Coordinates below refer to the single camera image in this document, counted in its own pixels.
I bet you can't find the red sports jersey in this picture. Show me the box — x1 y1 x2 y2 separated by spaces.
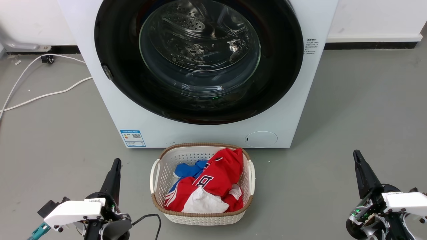
164 148 244 213

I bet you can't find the white power cable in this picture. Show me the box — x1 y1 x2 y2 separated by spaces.
0 53 93 119

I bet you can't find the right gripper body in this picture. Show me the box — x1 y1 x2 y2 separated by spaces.
346 185 427 240

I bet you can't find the blue garment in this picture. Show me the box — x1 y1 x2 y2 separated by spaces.
168 160 208 194

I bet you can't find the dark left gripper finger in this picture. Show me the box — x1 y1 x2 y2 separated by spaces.
100 158 122 204

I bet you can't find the round white filter cover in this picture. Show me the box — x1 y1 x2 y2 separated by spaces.
245 131 278 148

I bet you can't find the white front-load washing machine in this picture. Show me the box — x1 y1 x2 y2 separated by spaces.
57 0 339 149

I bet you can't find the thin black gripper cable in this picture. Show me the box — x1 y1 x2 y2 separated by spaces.
132 214 162 240

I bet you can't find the blue energy label sticker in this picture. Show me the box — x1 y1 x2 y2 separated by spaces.
120 130 146 147

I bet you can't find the white garment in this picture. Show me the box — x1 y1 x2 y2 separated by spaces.
182 187 230 214

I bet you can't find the steel washer drum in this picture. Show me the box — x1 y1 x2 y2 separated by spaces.
140 0 261 72

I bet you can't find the white plastic laundry basket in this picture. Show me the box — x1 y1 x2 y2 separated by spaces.
150 143 256 226

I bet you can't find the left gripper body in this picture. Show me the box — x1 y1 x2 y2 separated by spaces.
83 192 132 240

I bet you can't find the small printed text sticker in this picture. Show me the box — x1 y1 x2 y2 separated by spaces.
304 38 320 55

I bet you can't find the black round glass washer door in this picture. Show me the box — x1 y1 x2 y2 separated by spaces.
94 0 304 125

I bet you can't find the teal cable connector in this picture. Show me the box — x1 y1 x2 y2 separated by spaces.
27 223 51 240

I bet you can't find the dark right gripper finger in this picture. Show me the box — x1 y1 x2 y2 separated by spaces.
353 150 382 199

